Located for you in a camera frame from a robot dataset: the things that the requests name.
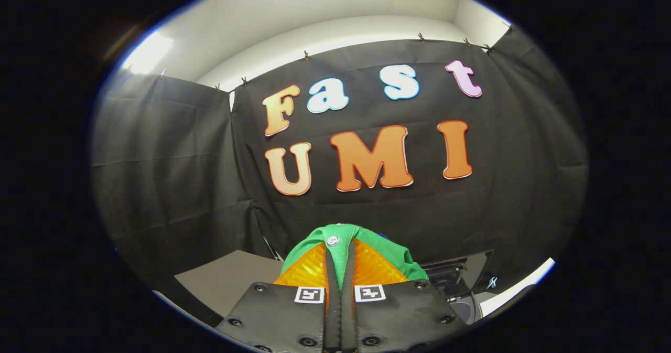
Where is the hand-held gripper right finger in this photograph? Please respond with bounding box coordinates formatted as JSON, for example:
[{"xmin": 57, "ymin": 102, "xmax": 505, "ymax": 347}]
[{"xmin": 341, "ymin": 238, "xmax": 468, "ymax": 353}]

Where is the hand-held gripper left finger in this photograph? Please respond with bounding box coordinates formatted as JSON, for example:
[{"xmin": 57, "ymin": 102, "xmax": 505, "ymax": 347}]
[{"xmin": 216, "ymin": 240, "xmax": 342, "ymax": 353}]

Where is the dark grey washing machine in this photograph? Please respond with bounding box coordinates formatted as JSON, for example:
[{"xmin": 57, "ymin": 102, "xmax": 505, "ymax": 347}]
[{"xmin": 419, "ymin": 250, "xmax": 496, "ymax": 326}]

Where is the green polo shirt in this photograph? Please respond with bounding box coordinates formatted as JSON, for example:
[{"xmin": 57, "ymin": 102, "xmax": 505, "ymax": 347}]
[{"xmin": 280, "ymin": 223, "xmax": 429, "ymax": 293}]

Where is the grey cabinet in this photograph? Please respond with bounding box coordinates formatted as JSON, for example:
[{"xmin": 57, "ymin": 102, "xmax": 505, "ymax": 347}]
[{"xmin": 152, "ymin": 250, "xmax": 284, "ymax": 328}]

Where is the black backdrop cloth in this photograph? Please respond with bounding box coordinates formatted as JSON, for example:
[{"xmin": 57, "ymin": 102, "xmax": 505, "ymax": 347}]
[{"xmin": 92, "ymin": 25, "xmax": 589, "ymax": 312}]

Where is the row of black clips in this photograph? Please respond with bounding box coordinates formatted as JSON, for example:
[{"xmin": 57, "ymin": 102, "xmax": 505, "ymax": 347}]
[{"xmin": 160, "ymin": 23, "xmax": 514, "ymax": 92}]

